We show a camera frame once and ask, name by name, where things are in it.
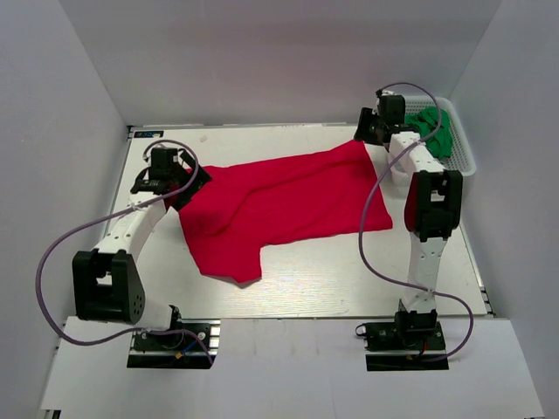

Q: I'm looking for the red t shirt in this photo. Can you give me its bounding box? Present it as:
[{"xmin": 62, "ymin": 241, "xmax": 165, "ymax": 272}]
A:
[{"xmin": 179, "ymin": 141, "xmax": 393, "ymax": 284}]

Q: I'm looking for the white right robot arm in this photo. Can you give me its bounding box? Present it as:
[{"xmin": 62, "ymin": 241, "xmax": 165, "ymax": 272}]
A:
[{"xmin": 354, "ymin": 86, "xmax": 463, "ymax": 315}]

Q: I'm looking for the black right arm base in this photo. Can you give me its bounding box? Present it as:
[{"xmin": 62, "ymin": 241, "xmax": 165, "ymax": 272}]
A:
[{"xmin": 355, "ymin": 309, "xmax": 449, "ymax": 372}]

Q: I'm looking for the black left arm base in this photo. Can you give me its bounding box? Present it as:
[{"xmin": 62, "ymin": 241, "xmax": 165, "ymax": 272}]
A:
[{"xmin": 127, "ymin": 319, "xmax": 221, "ymax": 370}]

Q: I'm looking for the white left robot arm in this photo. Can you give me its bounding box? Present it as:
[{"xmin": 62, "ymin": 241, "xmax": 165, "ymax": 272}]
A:
[{"xmin": 72, "ymin": 141, "xmax": 211, "ymax": 348}]

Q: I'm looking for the blue table label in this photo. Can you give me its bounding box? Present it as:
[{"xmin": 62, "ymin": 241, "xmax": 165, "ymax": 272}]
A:
[{"xmin": 133, "ymin": 130, "xmax": 164, "ymax": 139}]

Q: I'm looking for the green t shirt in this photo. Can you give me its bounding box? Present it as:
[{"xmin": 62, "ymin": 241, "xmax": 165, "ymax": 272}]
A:
[{"xmin": 404, "ymin": 107, "xmax": 455, "ymax": 161}]

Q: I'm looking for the white plastic basket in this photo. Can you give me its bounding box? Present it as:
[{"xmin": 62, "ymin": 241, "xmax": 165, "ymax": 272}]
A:
[{"xmin": 405, "ymin": 96, "xmax": 476, "ymax": 179}]

